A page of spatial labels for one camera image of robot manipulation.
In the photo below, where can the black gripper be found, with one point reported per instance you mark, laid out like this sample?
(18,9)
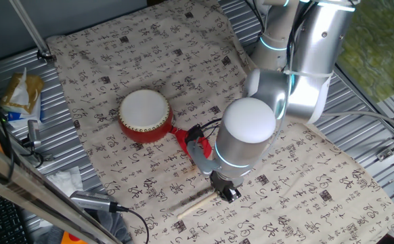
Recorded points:
(224,181)

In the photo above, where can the light wooden drumstick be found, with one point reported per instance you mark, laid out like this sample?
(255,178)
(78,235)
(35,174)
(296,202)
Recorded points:
(197,205)

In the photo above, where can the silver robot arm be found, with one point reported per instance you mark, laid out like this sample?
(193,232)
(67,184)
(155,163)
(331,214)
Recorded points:
(278,88)

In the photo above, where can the red drum with white head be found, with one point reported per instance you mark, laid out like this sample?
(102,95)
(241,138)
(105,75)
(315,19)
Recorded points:
(144,113)

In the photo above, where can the beige calligraphy print cloth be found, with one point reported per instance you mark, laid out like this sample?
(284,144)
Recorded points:
(285,189)

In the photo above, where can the crumpled white tissue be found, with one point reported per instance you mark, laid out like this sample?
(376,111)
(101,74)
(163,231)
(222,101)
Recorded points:
(65,181)

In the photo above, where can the orange emergency stop box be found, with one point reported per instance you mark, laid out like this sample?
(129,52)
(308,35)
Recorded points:
(70,239)

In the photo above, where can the black device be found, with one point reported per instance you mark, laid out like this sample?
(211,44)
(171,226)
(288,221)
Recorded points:
(34,130)

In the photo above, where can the green textured mat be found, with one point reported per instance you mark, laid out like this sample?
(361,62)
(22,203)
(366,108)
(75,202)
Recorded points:
(376,51)

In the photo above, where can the thin metal pole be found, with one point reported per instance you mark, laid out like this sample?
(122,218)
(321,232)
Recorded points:
(31,30)

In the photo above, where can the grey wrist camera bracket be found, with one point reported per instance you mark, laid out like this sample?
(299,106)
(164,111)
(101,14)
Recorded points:
(200,159)

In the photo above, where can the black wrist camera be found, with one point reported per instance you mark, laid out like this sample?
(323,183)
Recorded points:
(194,133)

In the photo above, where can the silver camera with black plug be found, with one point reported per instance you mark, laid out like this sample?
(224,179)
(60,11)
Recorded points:
(88,200)

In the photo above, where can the aluminium frame bar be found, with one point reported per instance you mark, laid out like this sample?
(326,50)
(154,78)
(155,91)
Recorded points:
(31,189)

